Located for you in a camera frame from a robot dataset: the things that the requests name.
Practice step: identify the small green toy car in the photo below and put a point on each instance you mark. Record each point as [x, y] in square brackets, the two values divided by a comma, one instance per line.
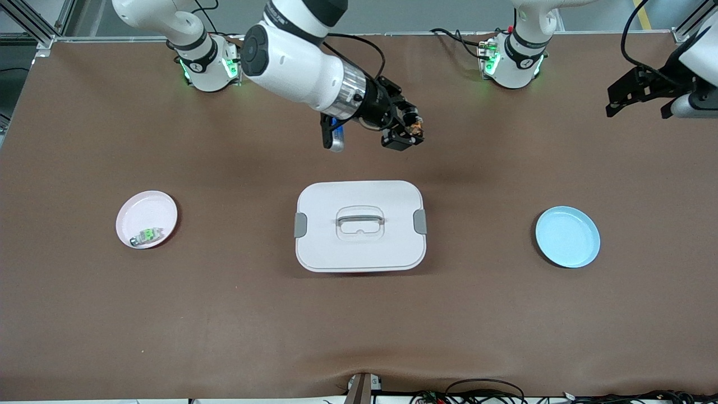
[148, 234]

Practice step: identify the pink round plate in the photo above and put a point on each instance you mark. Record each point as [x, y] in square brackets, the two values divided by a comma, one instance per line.
[146, 213]

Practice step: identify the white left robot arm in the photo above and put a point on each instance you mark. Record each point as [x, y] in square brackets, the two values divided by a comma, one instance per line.
[519, 64]

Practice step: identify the silver table edge rail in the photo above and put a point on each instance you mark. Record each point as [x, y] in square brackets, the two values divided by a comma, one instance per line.
[392, 34]

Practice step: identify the aluminium frame post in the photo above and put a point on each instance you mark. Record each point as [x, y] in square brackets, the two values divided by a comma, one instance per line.
[687, 31]
[66, 17]

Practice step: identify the white lidded storage box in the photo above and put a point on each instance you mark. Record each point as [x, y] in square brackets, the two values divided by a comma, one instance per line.
[359, 247]

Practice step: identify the light blue round plate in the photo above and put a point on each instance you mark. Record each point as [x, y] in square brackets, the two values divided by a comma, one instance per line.
[566, 238]

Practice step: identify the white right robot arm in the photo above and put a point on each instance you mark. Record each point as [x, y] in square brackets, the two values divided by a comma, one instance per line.
[291, 67]

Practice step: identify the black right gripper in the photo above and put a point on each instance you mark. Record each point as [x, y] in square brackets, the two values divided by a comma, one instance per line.
[381, 106]

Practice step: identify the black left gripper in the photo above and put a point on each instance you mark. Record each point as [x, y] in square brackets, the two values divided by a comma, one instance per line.
[657, 80]

